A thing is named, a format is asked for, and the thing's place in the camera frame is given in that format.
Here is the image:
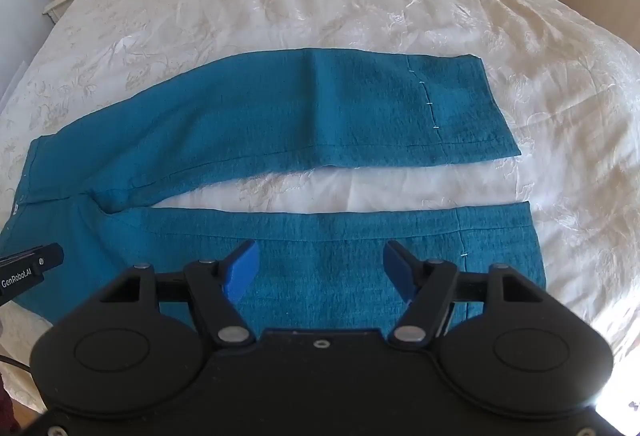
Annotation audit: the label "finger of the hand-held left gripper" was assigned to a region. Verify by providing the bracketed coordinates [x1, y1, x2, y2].
[0, 242, 65, 308]

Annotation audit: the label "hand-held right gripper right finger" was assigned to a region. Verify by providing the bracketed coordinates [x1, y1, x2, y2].
[382, 239, 546, 350]

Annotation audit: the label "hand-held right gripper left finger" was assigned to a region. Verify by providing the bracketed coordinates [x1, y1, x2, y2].
[99, 239, 261, 348]

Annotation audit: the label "teal pants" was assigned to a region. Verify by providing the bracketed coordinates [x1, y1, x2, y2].
[0, 47, 547, 334]

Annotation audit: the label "white nightstand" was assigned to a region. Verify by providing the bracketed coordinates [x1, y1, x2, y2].
[42, 0, 85, 25]

